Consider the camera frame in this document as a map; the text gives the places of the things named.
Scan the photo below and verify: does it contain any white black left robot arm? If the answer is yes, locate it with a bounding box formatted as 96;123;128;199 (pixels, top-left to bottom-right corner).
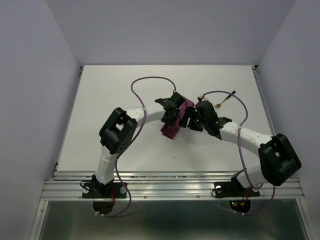
84;92;188;198

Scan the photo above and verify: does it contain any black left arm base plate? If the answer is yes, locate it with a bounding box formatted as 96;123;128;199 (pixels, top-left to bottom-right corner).
79;181;127;199

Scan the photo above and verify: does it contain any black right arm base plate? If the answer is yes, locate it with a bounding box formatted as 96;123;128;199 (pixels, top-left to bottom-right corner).
211;181;260;199

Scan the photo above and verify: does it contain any aluminium left side rail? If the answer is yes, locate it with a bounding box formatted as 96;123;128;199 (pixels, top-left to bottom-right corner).
49;64;84;178

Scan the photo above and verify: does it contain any purple cloth napkin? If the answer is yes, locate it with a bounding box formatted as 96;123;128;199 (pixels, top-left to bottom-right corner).
160;98;195;140

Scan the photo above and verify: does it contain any aluminium rail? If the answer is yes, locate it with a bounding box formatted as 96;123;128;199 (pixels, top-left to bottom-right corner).
49;64;84;178
251;65;277;136

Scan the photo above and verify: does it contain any aluminium right side rail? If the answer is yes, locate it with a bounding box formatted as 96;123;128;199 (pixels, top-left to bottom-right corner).
251;65;277;136

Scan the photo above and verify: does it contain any aluminium front rail frame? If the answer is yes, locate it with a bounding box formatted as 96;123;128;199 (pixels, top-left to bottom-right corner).
39;170;307;201

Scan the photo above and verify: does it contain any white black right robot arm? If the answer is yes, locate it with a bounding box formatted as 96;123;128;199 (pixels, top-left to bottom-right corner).
179;100;302;195

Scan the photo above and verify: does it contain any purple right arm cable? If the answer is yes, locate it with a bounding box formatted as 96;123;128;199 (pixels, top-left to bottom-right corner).
197;90;277;217

